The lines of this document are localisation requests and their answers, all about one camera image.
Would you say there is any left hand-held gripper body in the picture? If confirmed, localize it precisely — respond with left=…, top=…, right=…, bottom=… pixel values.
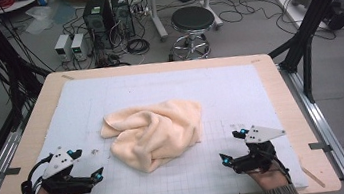
left=37, top=146, right=98, bottom=194

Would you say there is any clear plastic bag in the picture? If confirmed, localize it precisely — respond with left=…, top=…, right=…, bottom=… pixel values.
left=21, top=3, right=63, bottom=37

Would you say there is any thin wooden stick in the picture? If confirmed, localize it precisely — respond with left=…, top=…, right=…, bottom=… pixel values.
left=299, top=162, right=326, bottom=192

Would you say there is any right hand-held gripper cable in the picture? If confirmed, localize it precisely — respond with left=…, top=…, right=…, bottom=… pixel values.
left=267, top=146, right=294, bottom=189

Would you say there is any white power supply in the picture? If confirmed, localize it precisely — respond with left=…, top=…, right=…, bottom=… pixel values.
left=69, top=32, right=90, bottom=63
left=52, top=33, right=75, bottom=64

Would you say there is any narrow black computer tower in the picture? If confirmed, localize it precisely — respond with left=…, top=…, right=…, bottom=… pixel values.
left=110, top=0, right=137, bottom=40

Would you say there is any coiled black cable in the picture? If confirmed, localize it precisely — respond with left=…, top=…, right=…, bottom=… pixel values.
left=124, top=36, right=152, bottom=57

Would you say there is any black round stool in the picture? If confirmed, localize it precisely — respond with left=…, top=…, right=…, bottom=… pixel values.
left=163, top=3, right=221, bottom=64

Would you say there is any pale blue grid mat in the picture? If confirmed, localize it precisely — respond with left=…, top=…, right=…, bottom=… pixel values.
left=5, top=50, right=310, bottom=194

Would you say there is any person's right hand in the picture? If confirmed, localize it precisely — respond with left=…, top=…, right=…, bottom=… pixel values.
left=246, top=163, right=291, bottom=193

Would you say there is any large black computer tower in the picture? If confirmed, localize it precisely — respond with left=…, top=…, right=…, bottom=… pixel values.
left=80, top=0, right=119, bottom=52

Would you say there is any cream towel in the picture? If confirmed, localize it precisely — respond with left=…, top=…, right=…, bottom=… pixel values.
left=96, top=95, right=210, bottom=179

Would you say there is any round white table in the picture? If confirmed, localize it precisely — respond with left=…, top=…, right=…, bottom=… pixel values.
left=0, top=0, right=48, bottom=15

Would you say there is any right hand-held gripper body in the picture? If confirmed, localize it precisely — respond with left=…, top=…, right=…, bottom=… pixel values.
left=227, top=121, right=291, bottom=176

